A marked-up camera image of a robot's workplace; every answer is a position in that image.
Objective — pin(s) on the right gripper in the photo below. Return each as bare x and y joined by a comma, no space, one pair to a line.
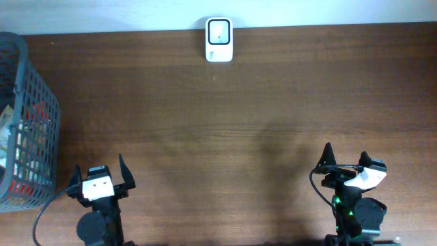
337,175

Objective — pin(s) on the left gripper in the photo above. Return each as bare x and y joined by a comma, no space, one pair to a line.
122,190

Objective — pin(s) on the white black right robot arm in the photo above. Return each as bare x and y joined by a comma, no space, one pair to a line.
357,218

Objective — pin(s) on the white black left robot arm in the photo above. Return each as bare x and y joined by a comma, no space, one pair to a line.
102,226

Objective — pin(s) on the white barcode scanner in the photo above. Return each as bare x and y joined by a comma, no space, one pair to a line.
219,39

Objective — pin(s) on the grey plastic mesh basket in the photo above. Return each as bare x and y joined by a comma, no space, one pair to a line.
29,164

